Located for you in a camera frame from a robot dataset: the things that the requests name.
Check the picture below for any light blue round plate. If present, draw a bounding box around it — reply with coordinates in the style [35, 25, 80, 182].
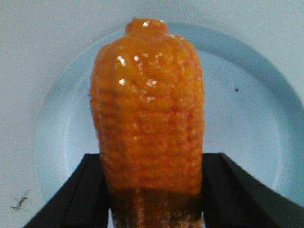
[35, 23, 304, 205]

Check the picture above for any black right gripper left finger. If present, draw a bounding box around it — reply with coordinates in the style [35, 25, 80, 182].
[25, 154, 109, 228]

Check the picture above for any orange plastic corn cob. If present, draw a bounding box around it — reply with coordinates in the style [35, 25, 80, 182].
[90, 19, 204, 228]

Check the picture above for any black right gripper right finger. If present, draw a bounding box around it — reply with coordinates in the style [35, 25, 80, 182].
[202, 153, 304, 228]

